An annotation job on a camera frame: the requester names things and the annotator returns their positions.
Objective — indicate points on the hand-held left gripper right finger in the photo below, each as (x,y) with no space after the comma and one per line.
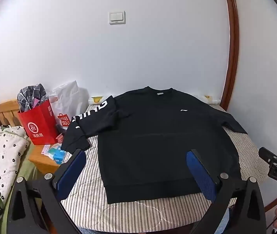
(202,173)

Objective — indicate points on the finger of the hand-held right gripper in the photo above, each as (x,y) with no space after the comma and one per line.
(267,154)

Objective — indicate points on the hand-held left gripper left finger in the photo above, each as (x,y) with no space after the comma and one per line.
(71,173)

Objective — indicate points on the black sweatshirt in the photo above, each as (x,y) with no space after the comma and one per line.
(153,131)

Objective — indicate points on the small blue box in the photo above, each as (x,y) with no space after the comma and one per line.
(60,156)

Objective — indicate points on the light wooden nightstand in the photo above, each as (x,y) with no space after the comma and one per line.
(41,162)

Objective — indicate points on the pile of paper packets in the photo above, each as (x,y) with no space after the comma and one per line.
(47,150)

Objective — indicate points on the green bed sheet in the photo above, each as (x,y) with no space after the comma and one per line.
(24,168)

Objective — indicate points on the red paper bag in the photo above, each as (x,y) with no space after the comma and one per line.
(38,126)

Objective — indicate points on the striped bed mattress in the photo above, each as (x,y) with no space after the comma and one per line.
(128,212)

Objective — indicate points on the white floral quilt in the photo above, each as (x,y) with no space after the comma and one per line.
(2,156)

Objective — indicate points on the white plastic shopping bag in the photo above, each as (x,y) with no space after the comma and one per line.
(67,97)

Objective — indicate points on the duck print rolled cloth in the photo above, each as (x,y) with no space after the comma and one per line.
(95,100)

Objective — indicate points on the light wooden headboard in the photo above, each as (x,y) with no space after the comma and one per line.
(5,113)

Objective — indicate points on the grey plaid cloth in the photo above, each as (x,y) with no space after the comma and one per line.
(28,95)

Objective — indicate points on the brown wooden door frame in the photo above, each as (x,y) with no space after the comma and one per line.
(232,53)

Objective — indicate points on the white wall light switch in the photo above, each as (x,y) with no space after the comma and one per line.
(117,17)

